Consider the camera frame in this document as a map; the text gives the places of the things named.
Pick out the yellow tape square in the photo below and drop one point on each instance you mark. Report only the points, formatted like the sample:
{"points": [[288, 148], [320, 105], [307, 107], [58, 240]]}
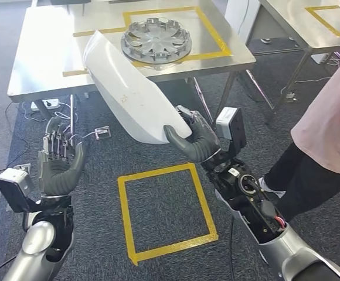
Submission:
{"points": [[125, 217]]}

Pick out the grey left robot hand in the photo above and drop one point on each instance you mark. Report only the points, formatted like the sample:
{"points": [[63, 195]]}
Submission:
{"points": [[55, 178]]}

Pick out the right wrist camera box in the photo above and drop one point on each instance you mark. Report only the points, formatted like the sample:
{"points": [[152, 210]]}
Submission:
{"points": [[225, 122]]}

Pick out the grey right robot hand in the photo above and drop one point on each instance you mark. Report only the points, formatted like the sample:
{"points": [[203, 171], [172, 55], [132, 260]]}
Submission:
{"points": [[202, 143]]}

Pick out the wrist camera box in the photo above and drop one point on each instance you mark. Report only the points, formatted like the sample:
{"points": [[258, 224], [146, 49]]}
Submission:
{"points": [[13, 184], [225, 122]]}

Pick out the white curved plastic part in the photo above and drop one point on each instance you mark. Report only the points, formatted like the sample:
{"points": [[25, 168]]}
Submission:
{"points": [[128, 97]]}

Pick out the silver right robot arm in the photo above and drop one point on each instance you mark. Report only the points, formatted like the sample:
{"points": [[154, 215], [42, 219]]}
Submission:
{"points": [[284, 248]]}

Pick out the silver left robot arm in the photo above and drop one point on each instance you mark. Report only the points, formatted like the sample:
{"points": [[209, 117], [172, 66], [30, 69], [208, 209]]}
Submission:
{"points": [[38, 244]]}

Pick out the white cabinet panel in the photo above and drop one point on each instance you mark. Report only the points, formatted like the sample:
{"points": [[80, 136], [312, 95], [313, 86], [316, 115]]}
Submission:
{"points": [[237, 19]]}

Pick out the metal floor socket plate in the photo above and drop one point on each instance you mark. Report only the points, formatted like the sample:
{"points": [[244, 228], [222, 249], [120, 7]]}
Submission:
{"points": [[23, 167], [102, 133]]}

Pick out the silver wheel cover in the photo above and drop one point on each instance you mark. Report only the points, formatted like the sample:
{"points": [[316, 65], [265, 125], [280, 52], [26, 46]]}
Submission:
{"points": [[158, 40]]}

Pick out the person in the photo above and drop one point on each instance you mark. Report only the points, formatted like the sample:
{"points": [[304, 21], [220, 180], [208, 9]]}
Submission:
{"points": [[328, 128]]}

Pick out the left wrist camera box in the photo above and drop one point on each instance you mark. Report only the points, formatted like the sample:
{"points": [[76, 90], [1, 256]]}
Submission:
{"points": [[13, 184]]}

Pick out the stainless steel workbench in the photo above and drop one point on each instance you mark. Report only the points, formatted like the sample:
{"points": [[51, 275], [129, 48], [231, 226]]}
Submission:
{"points": [[47, 58]]}

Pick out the white power strip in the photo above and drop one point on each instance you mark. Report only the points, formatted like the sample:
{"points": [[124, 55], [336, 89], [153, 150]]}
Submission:
{"points": [[45, 104]]}

